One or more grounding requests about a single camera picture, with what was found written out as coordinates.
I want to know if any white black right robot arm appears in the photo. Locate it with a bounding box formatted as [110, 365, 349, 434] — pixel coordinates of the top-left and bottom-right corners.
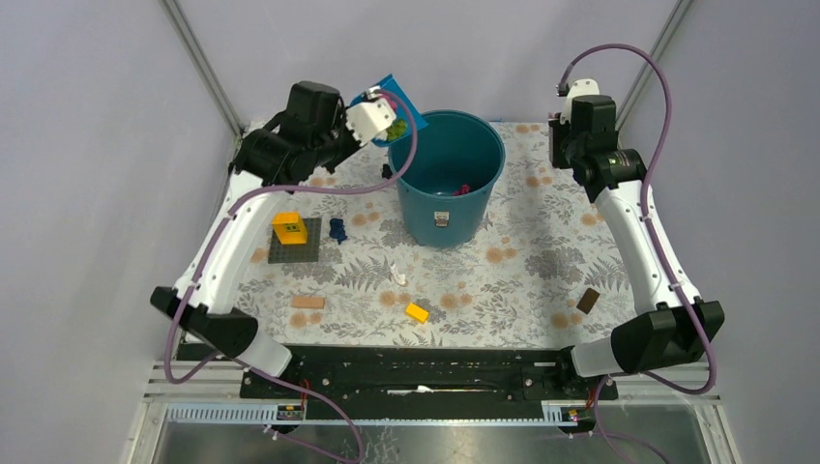
[549, 95, 725, 398]

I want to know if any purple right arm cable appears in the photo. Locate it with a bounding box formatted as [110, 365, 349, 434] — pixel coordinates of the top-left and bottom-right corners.
[557, 43, 718, 464]

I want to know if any yellow toy brick house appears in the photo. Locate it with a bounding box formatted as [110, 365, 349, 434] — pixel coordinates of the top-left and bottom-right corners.
[271, 212, 308, 246]

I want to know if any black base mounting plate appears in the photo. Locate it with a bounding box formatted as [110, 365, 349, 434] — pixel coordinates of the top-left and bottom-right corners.
[239, 344, 620, 421]

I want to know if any white crumpled paper scrap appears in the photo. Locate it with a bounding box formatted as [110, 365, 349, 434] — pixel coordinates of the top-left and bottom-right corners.
[390, 263, 408, 287]

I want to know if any teal plastic bucket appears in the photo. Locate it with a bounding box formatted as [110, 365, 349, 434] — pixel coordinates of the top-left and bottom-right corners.
[396, 110, 506, 248]

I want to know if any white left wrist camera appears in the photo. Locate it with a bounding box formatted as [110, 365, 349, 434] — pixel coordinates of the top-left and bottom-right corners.
[345, 96, 396, 146]

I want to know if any dark blue paper scrap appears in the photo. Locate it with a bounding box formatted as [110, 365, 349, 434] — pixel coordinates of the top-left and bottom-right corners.
[329, 217, 348, 245]

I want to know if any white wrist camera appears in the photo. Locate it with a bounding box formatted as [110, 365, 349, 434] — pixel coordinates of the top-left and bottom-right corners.
[345, 96, 396, 146]
[557, 78, 600, 125]

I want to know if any small green paper scrap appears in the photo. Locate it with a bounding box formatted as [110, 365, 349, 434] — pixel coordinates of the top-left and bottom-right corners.
[386, 118, 409, 143]

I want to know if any yellow rectangular block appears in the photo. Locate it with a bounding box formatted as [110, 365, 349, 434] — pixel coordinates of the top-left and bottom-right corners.
[405, 303, 429, 324]

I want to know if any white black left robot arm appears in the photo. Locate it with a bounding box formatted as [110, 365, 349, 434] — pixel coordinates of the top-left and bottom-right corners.
[150, 80, 361, 397]

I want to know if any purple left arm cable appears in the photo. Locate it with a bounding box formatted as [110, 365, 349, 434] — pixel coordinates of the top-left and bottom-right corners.
[162, 89, 420, 464]

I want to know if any dark brown wooden block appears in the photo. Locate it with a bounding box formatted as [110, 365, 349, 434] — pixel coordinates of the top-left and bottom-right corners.
[575, 288, 600, 314]

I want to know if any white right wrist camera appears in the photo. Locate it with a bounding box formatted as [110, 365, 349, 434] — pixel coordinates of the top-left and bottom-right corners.
[557, 78, 600, 125]

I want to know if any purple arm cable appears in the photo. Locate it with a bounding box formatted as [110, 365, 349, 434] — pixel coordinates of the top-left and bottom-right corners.
[557, 43, 718, 464]
[162, 89, 420, 464]

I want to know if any magenta crumpled paper scrap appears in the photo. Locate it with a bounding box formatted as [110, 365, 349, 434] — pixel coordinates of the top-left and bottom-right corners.
[453, 185, 472, 196]

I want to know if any tan wooden block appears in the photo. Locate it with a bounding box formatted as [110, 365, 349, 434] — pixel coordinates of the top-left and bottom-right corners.
[291, 296, 326, 309]

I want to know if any blue plastic dustpan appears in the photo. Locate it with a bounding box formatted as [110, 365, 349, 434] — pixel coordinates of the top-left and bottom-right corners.
[347, 73, 428, 147]

